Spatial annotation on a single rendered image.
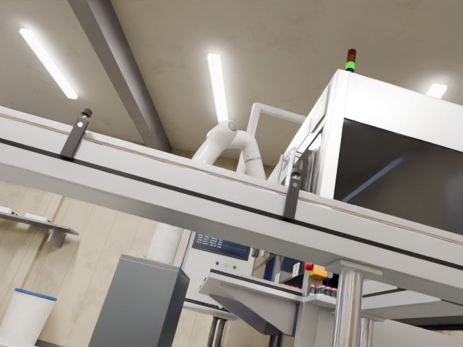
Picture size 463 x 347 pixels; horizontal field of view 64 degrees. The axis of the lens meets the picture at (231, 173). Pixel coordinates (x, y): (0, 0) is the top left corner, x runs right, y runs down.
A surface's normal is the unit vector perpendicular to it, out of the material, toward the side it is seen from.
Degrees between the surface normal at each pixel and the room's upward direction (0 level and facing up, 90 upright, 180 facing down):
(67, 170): 90
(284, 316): 90
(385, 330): 90
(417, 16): 180
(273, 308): 90
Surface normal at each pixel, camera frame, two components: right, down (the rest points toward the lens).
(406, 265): 0.14, -0.39
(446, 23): -0.23, 0.88
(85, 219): -0.07, -0.44
